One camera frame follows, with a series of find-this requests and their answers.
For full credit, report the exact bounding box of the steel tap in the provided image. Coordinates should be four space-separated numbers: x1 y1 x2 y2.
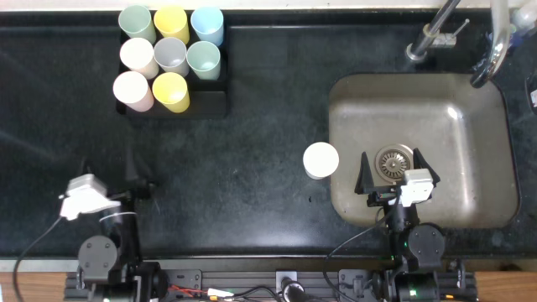
404 0 515 90

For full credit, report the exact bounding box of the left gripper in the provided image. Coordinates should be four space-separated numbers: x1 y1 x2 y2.
76 144 157 201

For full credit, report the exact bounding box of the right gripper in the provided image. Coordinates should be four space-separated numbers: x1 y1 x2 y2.
353 147 441 209

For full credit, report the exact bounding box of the blue cup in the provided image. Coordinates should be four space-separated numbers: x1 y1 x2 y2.
190 6 225 48

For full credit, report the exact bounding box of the black tray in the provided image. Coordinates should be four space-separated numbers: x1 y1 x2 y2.
115 23 230 120

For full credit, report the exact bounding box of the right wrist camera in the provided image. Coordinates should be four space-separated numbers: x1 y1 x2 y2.
399 168 435 208

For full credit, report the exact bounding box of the yellow cup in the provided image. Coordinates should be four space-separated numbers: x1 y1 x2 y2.
153 5 190 45
151 71 191 114

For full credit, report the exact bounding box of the grey cup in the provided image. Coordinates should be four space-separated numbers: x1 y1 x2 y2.
153 36 190 78

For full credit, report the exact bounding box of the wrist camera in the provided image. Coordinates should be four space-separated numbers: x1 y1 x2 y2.
399 168 435 208
58 173 123 221

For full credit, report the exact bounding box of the black cable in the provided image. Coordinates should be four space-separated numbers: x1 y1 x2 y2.
321 191 403 302
12 215 65 302

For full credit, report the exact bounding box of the mounting rail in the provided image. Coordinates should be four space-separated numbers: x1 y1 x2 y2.
62 268 479 302

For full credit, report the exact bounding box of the steel sink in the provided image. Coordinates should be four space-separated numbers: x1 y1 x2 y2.
327 72 522 230

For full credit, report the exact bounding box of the white cup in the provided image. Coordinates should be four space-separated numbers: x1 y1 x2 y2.
302 141 341 181

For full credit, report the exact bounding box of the pink cup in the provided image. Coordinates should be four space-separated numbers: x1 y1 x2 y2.
118 37 160 81
112 70 155 113

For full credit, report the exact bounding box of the green cup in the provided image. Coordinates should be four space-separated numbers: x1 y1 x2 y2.
117 4 158 44
185 40 222 81

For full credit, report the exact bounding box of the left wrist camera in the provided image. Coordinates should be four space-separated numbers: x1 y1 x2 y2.
58 173 123 221

